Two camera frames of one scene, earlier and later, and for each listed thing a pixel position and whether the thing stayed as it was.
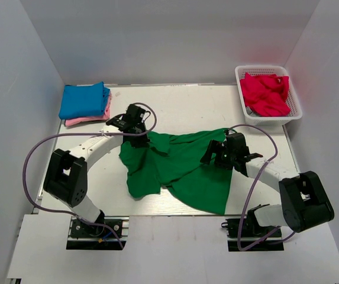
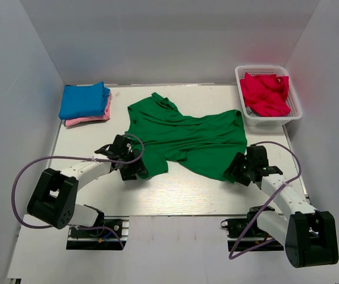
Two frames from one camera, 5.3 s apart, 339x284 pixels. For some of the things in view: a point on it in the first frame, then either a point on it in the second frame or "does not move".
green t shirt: (174, 162) to (206, 143)
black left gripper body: (139, 141) to (129, 169)
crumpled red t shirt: (266, 95) does not move
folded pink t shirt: (105, 116) does not move
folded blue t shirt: (84, 100) does not move
